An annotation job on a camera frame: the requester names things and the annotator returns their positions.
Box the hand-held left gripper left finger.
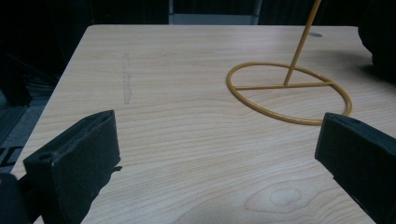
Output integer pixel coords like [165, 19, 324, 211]
[22, 109, 121, 224]

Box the yellow metal wire stand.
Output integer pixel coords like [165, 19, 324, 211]
[226, 0, 354, 127]

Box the dark object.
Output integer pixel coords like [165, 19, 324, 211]
[357, 0, 396, 82]

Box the grey metal frame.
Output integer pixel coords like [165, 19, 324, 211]
[168, 0, 263, 26]

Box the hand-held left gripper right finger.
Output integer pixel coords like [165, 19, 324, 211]
[314, 112, 396, 224]

